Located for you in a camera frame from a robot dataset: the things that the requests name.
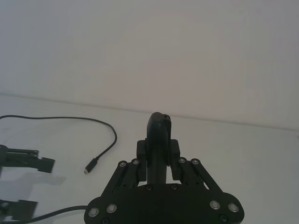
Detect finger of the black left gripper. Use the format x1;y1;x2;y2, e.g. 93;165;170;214
0;199;38;221
0;144;56;174

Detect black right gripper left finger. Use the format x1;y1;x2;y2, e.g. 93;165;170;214
92;112;170;212

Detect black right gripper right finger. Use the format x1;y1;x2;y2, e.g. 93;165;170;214
163;114;237;206

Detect white table cloth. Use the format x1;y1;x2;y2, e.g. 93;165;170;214
0;92;299;224

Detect thin black cable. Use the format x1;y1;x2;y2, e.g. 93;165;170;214
27;205;89;222

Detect black cable with silver plug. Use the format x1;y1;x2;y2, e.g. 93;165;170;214
0;114;118;175

